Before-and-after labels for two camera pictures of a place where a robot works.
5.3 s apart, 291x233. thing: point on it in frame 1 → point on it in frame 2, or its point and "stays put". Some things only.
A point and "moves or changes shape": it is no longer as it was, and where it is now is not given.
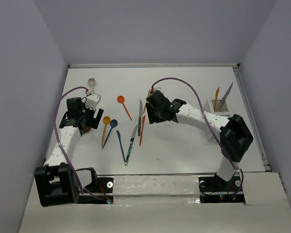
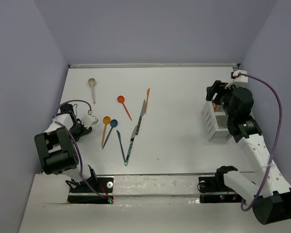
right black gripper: [153, 117] → [218, 87]
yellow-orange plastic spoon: [106, 121] stays put
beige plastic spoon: [91, 82] stays put
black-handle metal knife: [140, 115] moves or changes shape
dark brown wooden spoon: [87, 128] stays put
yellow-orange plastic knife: [148, 93] stays put
